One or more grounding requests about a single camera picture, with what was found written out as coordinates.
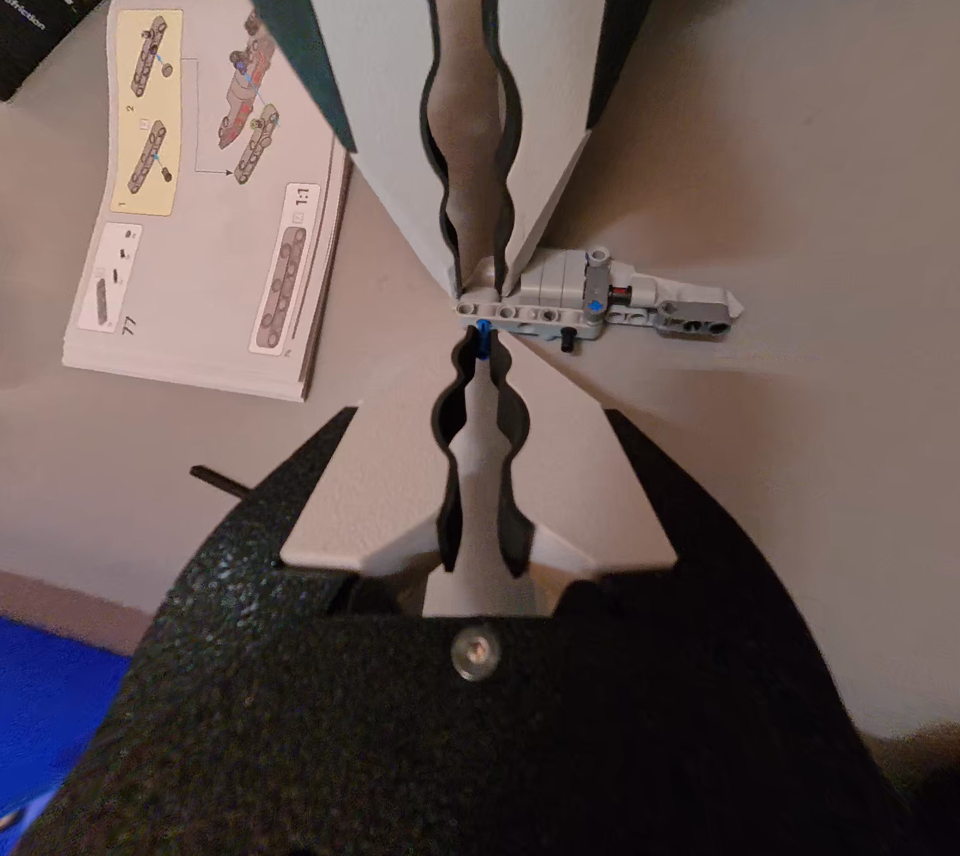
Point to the open instruction booklet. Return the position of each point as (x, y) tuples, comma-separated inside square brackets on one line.
[(210, 255)]

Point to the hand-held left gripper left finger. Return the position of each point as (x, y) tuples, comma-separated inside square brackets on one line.
[(360, 496)]

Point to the blue storage bin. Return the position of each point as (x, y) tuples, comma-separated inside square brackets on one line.
[(45, 706)]

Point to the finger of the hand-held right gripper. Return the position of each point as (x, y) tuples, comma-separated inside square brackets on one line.
[(555, 45), (367, 45)]

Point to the grey toy brick assembly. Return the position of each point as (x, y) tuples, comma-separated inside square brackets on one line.
[(555, 278)]

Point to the blue connector pin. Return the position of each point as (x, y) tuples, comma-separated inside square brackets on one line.
[(484, 338)]

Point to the black toy axle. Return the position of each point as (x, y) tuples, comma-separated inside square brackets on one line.
[(214, 477)]

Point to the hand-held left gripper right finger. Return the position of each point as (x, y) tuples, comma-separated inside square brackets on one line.
[(592, 496)]

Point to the beige desk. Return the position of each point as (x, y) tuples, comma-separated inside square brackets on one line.
[(787, 120)]

